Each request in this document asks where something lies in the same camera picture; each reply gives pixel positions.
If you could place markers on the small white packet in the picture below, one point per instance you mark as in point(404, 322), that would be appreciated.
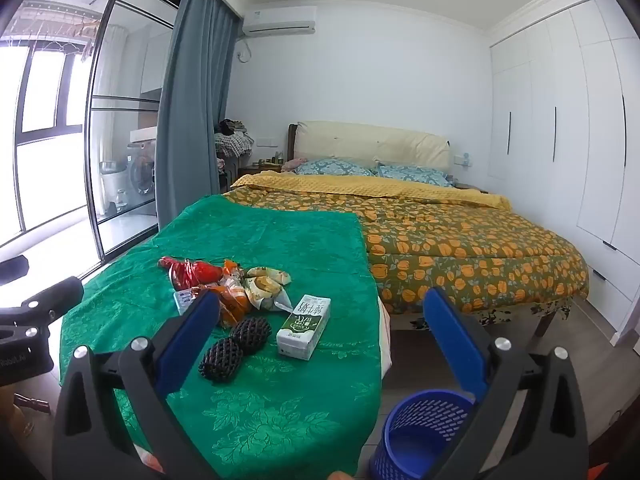
point(184, 300)

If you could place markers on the pale yellow pastry wrapper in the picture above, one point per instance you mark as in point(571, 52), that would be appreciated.
point(265, 287)

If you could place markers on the blue patterned pillow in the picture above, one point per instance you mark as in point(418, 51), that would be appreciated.
point(335, 166)
point(415, 174)

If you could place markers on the green patterned cloth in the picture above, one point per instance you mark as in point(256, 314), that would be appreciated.
point(280, 240)

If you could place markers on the white wall socket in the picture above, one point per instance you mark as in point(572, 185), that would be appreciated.
point(457, 160)

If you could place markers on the blue plastic wastebasket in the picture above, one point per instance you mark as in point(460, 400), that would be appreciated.
point(425, 440)

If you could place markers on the dark wooden bedside table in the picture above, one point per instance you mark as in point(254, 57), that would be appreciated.
point(250, 171)

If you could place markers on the yellow blanket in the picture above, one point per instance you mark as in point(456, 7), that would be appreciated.
point(350, 185)

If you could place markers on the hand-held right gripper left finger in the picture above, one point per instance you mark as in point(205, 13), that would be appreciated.
point(187, 345)

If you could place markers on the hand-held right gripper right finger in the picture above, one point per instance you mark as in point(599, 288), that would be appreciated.
point(455, 340)

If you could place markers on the pile of clothes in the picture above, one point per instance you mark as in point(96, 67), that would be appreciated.
point(232, 140)

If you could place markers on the red snack wrapper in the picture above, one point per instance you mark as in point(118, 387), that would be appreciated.
point(195, 272)

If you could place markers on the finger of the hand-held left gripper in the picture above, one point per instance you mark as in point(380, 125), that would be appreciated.
point(60, 292)
point(12, 269)

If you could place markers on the orange snack wrapper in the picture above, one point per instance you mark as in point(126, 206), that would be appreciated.
point(235, 305)

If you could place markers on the balcony window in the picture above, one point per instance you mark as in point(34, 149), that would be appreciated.
point(45, 110)

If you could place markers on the washing machine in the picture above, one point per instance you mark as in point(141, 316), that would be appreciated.
point(142, 170)

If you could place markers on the white air conditioner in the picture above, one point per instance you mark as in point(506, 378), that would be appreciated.
point(280, 20)

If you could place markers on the cream headboard cushion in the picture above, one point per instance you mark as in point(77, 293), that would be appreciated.
point(370, 145)

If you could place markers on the floral bed skirt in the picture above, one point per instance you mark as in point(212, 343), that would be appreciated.
point(492, 316)

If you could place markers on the glass sliding door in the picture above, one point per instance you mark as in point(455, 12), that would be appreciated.
point(125, 60)

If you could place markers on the white wardrobe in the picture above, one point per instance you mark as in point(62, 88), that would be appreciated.
point(565, 135)

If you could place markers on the green white milk carton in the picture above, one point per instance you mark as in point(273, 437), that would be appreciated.
point(305, 327)

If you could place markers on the blue-grey curtain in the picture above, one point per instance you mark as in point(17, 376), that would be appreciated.
point(195, 110)

